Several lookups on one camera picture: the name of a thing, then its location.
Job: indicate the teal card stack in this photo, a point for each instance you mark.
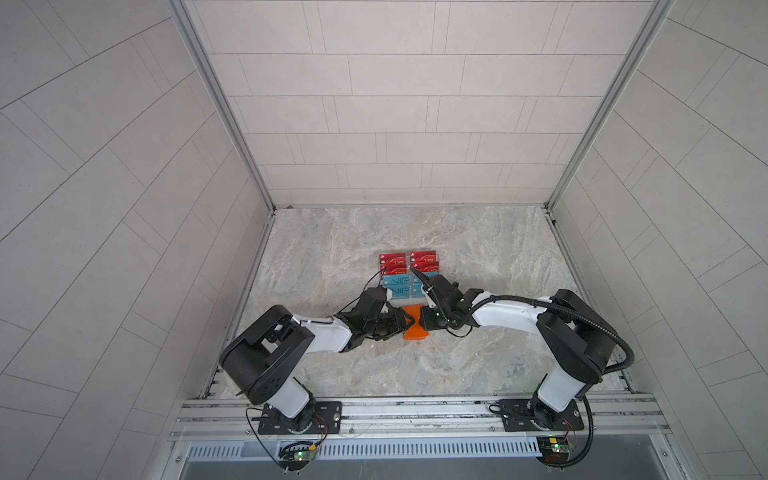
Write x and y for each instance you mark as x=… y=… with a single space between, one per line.
x=398 y=284
x=416 y=282

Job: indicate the circuit board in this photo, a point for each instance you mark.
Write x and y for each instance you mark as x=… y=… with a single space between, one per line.
x=296 y=456
x=554 y=450

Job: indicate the red card left stack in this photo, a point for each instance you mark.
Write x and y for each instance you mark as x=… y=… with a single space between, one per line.
x=393 y=264

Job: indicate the teal card right stack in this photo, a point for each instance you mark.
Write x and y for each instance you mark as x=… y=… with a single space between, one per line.
x=416 y=282

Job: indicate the red card right stack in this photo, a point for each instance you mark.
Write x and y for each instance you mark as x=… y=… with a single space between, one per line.
x=425 y=261

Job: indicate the aluminium corner post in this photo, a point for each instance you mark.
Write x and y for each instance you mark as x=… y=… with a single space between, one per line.
x=646 y=34
x=182 y=18

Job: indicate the red card stack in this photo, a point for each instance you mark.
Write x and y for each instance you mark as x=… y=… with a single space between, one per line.
x=393 y=264
x=425 y=261

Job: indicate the right circuit board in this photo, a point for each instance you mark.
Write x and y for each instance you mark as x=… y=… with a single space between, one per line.
x=554 y=450

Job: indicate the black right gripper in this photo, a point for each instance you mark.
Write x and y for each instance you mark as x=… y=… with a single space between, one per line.
x=425 y=321

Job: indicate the aluminium corner post left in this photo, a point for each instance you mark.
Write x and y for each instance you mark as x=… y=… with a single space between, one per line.
x=182 y=18

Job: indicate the teal card left stack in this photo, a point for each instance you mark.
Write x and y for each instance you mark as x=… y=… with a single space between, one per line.
x=398 y=284

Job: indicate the orange card holder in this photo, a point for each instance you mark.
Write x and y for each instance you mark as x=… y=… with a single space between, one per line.
x=415 y=331

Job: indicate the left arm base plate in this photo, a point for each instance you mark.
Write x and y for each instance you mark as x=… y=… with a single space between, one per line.
x=318 y=417

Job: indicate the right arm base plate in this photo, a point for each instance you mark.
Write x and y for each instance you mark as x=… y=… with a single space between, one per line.
x=520 y=415

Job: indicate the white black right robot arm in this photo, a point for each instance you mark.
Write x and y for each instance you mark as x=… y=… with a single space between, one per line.
x=584 y=345

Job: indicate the aluminium corner post right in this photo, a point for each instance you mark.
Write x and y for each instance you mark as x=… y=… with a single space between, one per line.
x=646 y=34

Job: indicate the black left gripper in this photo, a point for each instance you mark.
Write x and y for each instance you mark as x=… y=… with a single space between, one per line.
x=393 y=323

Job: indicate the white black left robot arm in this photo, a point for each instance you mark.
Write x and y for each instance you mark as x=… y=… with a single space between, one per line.
x=261 y=360

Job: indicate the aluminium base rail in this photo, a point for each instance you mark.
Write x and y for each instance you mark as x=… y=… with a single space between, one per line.
x=366 y=417

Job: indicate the left circuit board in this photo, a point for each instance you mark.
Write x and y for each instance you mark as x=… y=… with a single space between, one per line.
x=296 y=456

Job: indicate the vent grille strip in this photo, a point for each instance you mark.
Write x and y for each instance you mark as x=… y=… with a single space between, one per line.
x=384 y=448

